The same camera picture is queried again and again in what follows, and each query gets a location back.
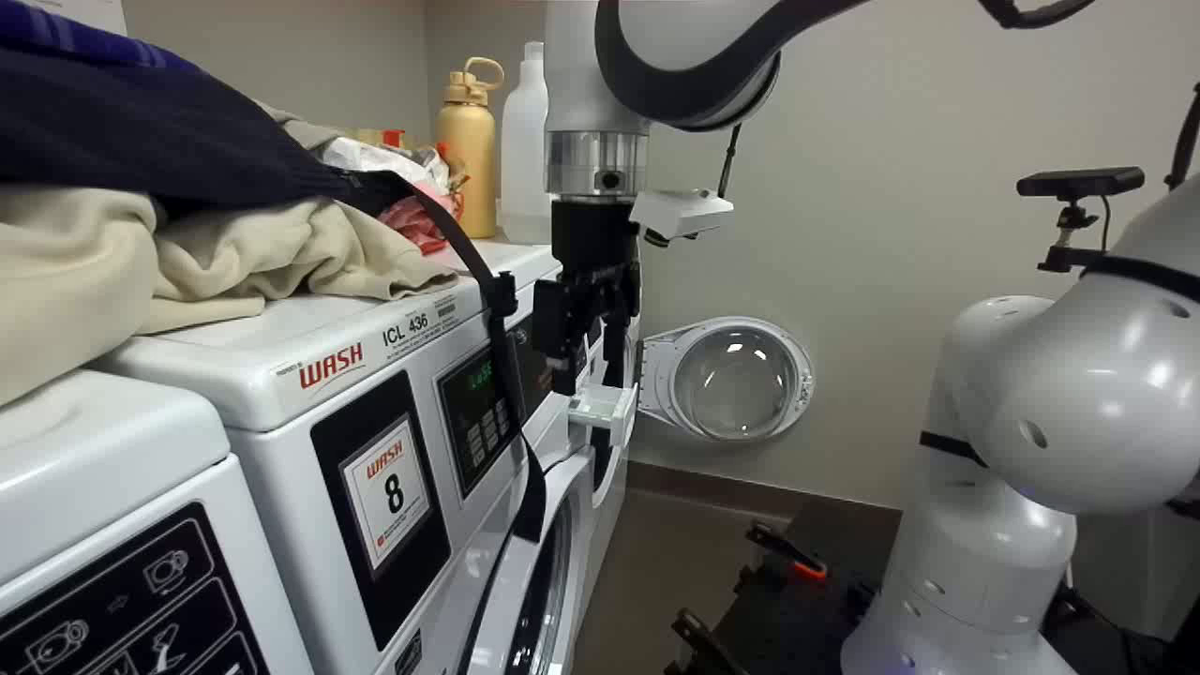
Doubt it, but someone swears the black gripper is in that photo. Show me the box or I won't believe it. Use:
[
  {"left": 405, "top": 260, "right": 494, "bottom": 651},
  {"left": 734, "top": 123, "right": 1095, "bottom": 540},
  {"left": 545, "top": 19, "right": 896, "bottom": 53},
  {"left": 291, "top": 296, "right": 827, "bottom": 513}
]
[{"left": 532, "top": 195, "right": 645, "bottom": 398}]

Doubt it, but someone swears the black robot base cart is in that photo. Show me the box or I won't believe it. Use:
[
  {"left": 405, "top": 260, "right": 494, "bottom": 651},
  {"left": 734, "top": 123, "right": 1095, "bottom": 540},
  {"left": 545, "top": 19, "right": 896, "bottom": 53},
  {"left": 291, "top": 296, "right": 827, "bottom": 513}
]
[{"left": 661, "top": 495, "right": 884, "bottom": 675}]

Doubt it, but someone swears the round glass washer door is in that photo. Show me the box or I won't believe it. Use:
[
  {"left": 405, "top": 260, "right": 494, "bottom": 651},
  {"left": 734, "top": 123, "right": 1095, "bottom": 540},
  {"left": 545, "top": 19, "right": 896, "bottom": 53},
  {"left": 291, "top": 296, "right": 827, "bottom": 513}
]
[{"left": 635, "top": 310, "right": 819, "bottom": 445}]

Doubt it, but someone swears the translucent white plastic bottle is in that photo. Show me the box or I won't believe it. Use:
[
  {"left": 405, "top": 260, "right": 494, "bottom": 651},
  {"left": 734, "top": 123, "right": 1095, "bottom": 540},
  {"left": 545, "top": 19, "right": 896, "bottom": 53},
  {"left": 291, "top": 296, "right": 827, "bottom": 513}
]
[{"left": 494, "top": 38, "right": 555, "bottom": 246}]

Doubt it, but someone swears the white and red cloth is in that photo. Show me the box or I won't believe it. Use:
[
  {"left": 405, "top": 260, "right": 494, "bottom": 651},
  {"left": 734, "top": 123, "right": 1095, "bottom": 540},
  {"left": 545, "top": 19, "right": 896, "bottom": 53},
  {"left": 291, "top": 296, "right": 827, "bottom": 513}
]
[{"left": 315, "top": 130, "right": 467, "bottom": 261}]

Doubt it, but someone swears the yellow detergent bottle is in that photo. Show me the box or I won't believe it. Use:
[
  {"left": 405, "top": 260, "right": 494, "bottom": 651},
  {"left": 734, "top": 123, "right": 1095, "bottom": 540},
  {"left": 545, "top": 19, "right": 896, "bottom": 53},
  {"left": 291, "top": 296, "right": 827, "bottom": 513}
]
[{"left": 430, "top": 53, "right": 510, "bottom": 243}]

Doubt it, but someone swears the white washer number eight sticker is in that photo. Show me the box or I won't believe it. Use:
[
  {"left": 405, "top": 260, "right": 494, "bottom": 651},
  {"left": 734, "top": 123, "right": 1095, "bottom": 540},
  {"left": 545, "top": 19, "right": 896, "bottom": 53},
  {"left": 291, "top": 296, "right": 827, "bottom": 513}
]
[{"left": 96, "top": 265, "right": 629, "bottom": 675}]

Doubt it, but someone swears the beige cloth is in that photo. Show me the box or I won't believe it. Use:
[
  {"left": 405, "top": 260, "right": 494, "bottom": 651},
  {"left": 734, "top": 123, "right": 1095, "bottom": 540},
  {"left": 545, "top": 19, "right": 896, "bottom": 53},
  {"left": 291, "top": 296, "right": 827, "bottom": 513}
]
[{"left": 0, "top": 184, "right": 467, "bottom": 413}]

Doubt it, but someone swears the white washer black icon panel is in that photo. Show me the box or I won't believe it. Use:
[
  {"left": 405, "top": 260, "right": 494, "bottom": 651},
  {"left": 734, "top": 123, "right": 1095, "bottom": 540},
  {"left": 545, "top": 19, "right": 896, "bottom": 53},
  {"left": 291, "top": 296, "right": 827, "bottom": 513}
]
[{"left": 0, "top": 368, "right": 315, "bottom": 675}]

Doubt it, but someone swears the navy blue garment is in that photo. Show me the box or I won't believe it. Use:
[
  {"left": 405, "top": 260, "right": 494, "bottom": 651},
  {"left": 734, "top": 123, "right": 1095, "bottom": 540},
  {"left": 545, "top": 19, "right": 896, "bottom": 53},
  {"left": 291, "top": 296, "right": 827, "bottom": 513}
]
[{"left": 0, "top": 0, "right": 385, "bottom": 224}]

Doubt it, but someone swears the black strap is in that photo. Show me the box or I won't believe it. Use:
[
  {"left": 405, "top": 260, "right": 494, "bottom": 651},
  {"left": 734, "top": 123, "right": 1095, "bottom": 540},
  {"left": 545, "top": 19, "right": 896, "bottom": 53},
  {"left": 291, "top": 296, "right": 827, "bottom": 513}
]
[{"left": 332, "top": 169, "right": 555, "bottom": 548}]

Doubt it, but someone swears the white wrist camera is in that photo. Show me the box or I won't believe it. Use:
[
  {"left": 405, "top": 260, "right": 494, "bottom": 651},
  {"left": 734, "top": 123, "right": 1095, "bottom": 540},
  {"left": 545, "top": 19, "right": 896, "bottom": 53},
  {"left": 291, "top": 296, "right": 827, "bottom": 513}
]
[{"left": 627, "top": 184, "right": 737, "bottom": 246}]

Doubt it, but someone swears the black cable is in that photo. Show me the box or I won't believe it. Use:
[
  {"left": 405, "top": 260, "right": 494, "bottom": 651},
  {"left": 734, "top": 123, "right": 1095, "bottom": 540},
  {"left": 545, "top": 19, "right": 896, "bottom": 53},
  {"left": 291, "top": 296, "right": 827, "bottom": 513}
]
[{"left": 711, "top": 119, "right": 749, "bottom": 198}]

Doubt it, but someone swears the white ring washer door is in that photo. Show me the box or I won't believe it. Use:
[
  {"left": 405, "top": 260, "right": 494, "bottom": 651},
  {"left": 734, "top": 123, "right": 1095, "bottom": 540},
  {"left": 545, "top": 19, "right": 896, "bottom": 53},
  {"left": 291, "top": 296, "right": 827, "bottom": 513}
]
[{"left": 459, "top": 386, "right": 642, "bottom": 675}]

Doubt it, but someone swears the black camera on stand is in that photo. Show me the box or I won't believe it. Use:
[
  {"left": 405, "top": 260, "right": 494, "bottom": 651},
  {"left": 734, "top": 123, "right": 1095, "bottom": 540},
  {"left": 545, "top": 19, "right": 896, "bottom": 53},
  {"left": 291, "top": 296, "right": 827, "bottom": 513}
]
[{"left": 1011, "top": 163, "right": 1147, "bottom": 278}]

